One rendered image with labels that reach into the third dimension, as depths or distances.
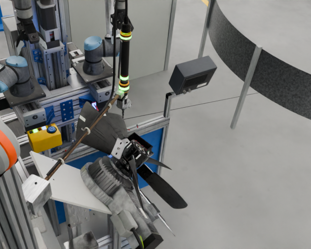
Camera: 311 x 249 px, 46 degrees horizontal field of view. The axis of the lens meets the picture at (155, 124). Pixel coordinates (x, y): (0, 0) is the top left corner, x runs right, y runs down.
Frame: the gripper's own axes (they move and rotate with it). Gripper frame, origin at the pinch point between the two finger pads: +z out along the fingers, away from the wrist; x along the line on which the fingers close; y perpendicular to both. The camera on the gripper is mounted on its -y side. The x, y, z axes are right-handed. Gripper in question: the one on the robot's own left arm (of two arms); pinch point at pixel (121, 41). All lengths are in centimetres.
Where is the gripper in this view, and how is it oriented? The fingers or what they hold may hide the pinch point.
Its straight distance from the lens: 212.2
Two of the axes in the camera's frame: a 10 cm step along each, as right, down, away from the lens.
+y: -5.1, -6.3, 5.8
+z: -0.9, 7.1, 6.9
